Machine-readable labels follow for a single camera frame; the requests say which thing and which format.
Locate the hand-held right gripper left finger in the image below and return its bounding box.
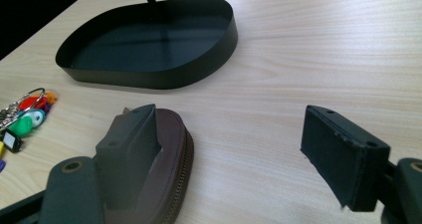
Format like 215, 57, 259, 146
95, 104, 163, 212

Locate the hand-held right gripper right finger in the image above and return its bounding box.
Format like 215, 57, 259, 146
300, 105, 392, 213

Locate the brown pouch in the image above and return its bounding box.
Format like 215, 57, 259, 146
103, 108, 195, 224

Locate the black key rack with tray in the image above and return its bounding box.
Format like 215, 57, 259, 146
55, 0, 239, 91

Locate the key ring with colourful keys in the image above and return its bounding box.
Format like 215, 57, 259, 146
0, 87, 59, 174

